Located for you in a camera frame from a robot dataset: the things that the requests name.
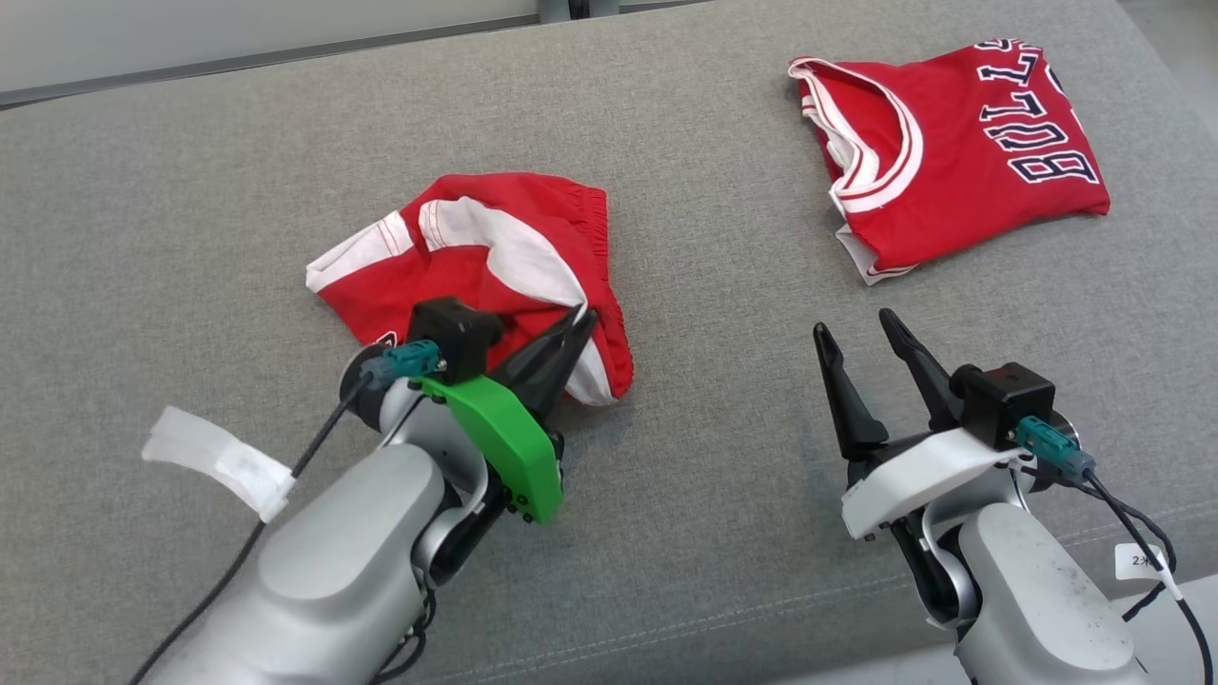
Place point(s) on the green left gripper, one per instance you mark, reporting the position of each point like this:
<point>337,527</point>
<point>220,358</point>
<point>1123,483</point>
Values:
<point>504,447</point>

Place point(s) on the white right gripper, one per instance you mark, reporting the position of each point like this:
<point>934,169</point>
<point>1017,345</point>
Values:
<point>913,476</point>

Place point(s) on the red shorts with white stripe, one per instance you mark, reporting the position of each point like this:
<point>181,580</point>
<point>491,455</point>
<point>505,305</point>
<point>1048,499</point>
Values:
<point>457,257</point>

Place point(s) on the red jersey with white sleeves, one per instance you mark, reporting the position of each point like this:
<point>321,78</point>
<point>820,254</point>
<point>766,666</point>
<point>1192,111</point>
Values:
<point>961,181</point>

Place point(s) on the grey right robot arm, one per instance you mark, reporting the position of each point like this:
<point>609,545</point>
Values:
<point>1037,609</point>

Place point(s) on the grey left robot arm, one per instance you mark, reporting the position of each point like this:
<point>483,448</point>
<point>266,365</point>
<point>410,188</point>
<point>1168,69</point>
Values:
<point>324,580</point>

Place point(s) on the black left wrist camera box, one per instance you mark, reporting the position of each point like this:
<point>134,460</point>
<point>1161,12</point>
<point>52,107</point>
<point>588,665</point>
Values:
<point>457,333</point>

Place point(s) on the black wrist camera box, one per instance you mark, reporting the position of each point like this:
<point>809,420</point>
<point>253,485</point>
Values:
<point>457,333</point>
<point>1004,404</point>

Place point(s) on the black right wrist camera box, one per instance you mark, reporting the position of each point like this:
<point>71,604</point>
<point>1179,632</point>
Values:
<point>1004,404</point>

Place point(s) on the teal left camera connector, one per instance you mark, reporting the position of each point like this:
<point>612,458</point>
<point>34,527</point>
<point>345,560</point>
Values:
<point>409,362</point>

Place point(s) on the teal camera connector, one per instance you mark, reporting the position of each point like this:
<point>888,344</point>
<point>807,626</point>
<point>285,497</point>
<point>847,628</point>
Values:
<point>1051,447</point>
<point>409,362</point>

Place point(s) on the teal right camera connector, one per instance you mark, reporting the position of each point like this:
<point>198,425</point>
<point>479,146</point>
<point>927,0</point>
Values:
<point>1051,447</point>

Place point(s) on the grey double partition post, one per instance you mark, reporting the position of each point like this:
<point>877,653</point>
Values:
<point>552,8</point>

